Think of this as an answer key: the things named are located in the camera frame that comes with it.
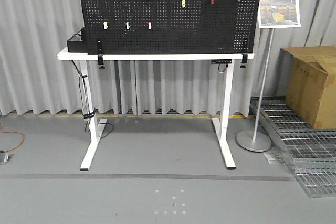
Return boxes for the desk height control panel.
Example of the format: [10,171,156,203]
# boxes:
[211,59,233,65]

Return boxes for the white standing desk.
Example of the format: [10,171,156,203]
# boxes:
[57,48,255,171]

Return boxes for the left black table clamp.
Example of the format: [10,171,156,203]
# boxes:
[97,39,105,70]

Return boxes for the black table clamp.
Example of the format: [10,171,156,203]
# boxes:
[97,39,105,70]
[240,39,249,69]

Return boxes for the right black table clamp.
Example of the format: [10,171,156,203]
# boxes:
[240,39,249,69]

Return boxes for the black perforated pegboard panel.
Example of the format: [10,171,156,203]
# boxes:
[81,0,259,54]

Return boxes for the black box on desk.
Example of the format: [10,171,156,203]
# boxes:
[67,27,88,53]

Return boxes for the silver sign stand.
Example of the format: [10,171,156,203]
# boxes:
[236,0,301,153]

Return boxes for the brown cardboard box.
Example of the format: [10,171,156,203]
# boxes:
[280,46,335,129]

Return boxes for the metal floor grating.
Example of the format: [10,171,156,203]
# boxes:
[250,97,335,198]

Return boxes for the grey pleated curtain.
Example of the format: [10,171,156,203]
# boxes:
[1,0,335,115]

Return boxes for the grey floor socket box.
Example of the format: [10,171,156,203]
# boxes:
[0,151,14,165]

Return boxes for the black cables on desk leg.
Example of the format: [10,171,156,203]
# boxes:
[69,60,115,138]

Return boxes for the orange cable on floor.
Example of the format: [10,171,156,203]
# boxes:
[0,127,25,154]

